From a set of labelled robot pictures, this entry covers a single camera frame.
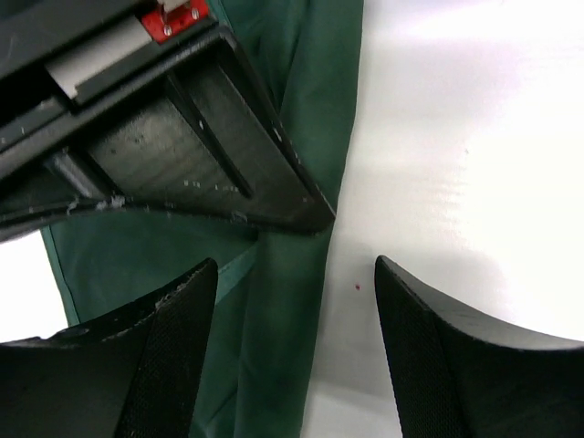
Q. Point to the dark green cloth napkin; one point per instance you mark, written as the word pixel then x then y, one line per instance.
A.
pixel 261 344

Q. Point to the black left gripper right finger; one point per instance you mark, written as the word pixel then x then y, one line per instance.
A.
pixel 458 372

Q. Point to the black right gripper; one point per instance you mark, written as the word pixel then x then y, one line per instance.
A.
pixel 87 61

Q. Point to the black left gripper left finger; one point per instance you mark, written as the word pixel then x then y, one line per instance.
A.
pixel 133 372

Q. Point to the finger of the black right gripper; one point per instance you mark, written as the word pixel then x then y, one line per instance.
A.
pixel 190 132

